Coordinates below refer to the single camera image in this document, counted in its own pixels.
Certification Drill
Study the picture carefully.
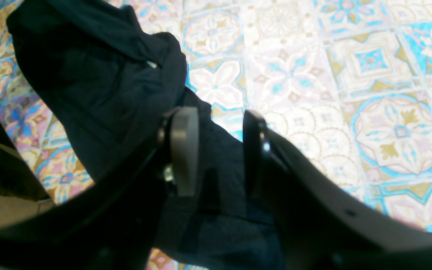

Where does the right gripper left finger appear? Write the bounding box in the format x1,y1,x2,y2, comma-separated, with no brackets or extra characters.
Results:
0,106,199,270

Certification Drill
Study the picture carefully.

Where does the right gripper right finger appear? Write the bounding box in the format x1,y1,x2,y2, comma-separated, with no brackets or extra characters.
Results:
243,110,432,270

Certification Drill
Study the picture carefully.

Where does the black t-shirt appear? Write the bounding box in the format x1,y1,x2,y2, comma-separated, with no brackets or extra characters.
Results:
6,0,285,270

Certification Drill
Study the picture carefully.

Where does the patterned tablecloth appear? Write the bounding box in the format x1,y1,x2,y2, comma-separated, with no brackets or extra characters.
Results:
0,0,432,270

